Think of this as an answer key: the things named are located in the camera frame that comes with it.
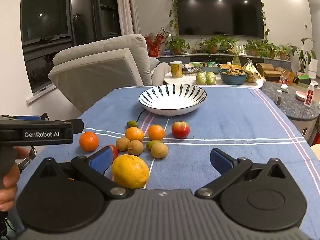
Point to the beige curtain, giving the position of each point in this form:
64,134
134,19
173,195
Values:
127,5

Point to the pack of green apples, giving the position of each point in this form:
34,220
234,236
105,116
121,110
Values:
206,79

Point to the dark marble table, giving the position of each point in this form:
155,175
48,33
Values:
290,105

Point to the large leafy floor plant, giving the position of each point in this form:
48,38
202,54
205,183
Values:
303,55

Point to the glass vase with plant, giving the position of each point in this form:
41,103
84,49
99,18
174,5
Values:
236,60

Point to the wall television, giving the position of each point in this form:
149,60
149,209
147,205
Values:
220,12

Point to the pile of longans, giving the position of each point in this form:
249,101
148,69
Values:
233,72

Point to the large yellow lemon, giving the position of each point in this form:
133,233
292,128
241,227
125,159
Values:
130,171

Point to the small dark object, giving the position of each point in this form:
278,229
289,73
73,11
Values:
277,100

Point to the orange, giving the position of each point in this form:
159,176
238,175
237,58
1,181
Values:
156,132
134,134

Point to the grey bowl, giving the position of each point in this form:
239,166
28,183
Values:
210,69

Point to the grey television console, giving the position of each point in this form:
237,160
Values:
275,60

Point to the yellow basket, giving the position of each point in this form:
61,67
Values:
226,66

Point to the white box-shaped unit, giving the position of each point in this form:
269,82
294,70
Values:
314,67

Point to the green potted plant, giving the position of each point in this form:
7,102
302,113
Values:
269,51
283,52
252,48
177,45
212,46
228,45

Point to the cardboard box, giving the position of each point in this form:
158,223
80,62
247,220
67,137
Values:
270,71

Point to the pink plate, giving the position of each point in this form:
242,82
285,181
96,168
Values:
301,95

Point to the blue striped tablecloth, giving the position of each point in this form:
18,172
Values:
225,135

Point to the small green kumquat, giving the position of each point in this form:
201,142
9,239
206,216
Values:
151,143
132,124

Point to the white round coffee table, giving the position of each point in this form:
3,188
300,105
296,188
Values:
185,80

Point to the person's left hand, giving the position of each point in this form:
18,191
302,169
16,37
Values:
8,187

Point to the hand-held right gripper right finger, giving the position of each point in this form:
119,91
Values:
221,160

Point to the small dark red apple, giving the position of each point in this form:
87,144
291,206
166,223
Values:
114,151

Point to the striped white ceramic bowl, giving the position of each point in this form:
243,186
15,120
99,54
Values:
172,105

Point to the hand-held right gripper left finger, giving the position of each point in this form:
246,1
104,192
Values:
101,160

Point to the dark window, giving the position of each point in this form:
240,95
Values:
45,10

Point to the banana bunch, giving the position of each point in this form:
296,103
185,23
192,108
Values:
250,66

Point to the yellow canister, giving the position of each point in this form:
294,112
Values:
176,70

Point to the clear plastic snack bag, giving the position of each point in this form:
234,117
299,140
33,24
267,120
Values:
286,76

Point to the dark blue bowl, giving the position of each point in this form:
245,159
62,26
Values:
233,80

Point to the red berry plant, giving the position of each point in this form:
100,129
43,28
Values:
153,51

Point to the pile of snack packets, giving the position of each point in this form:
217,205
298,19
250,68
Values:
190,67

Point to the beige armchair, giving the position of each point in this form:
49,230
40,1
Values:
100,75

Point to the white robot vacuum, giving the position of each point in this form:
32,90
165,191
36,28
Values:
315,84

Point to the white bottle red label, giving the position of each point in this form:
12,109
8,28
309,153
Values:
309,97

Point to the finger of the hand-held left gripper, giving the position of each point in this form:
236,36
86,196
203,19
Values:
28,117
77,126

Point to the dimpled tangerine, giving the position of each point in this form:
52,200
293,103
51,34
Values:
88,141

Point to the red yellow apple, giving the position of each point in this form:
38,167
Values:
180,129

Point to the green box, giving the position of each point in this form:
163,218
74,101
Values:
303,80

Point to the white tissue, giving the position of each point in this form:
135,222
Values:
284,88

